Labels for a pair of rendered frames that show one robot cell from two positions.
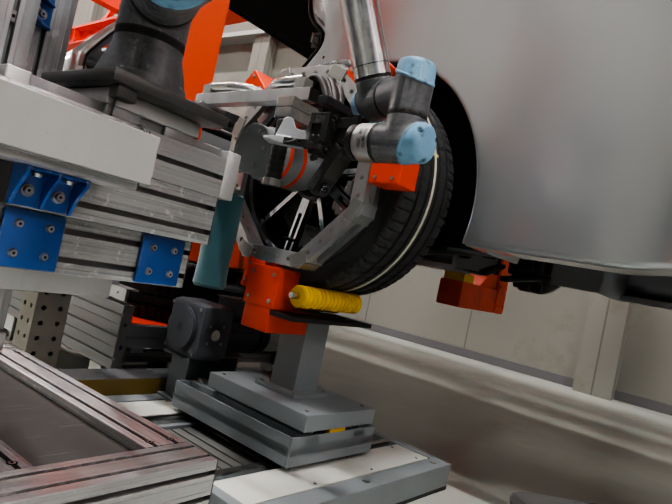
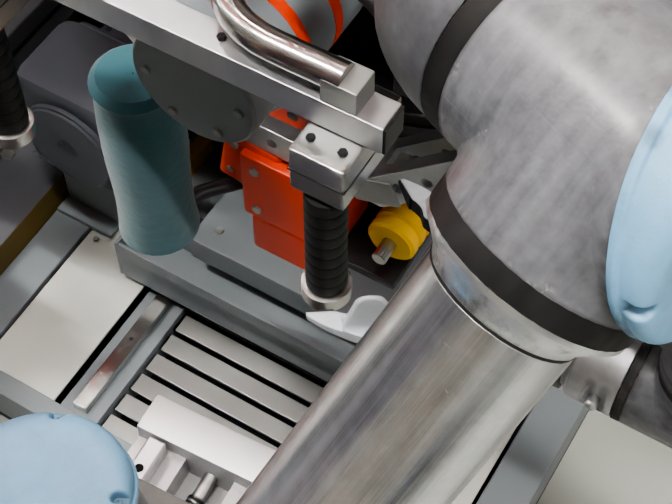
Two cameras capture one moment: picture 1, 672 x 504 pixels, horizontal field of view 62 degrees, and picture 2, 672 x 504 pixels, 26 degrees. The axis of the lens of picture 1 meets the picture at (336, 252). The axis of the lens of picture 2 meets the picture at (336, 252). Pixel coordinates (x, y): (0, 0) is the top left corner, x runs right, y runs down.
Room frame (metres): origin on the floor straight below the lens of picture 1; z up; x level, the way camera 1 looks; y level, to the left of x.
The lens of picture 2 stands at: (0.58, 0.27, 1.81)
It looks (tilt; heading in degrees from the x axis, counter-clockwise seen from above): 57 degrees down; 351
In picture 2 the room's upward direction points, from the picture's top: straight up
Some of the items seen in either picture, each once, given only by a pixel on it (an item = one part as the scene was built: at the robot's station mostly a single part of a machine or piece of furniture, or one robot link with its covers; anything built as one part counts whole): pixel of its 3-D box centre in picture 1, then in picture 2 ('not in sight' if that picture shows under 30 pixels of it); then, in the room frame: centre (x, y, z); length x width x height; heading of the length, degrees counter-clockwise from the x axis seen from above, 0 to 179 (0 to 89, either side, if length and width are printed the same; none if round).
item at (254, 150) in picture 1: (279, 159); (257, 13); (1.47, 0.20, 0.85); 0.21 x 0.14 x 0.14; 140
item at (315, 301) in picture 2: (278, 151); (326, 239); (1.23, 0.17, 0.83); 0.04 x 0.04 x 0.16
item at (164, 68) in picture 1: (144, 67); not in sight; (0.95, 0.38, 0.87); 0.15 x 0.15 x 0.10
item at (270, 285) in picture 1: (279, 299); (323, 173); (1.55, 0.13, 0.48); 0.16 x 0.12 x 0.17; 140
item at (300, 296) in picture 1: (327, 300); (444, 164); (1.52, -0.01, 0.51); 0.29 x 0.06 x 0.06; 140
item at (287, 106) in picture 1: (297, 112); (345, 139); (1.26, 0.15, 0.93); 0.09 x 0.05 x 0.05; 140
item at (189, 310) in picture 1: (227, 348); (164, 74); (1.92, 0.30, 0.26); 0.42 x 0.18 x 0.35; 140
